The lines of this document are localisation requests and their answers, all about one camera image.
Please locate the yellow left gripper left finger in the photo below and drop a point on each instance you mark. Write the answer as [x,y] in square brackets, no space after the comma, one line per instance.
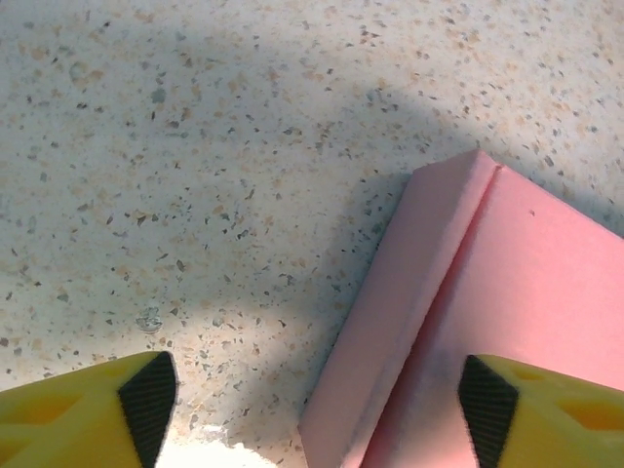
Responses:
[73,424]

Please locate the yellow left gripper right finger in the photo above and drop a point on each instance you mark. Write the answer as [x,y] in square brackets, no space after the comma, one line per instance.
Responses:
[551,419]

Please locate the pink paper box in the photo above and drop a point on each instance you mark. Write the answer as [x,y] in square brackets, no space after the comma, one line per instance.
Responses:
[512,292]

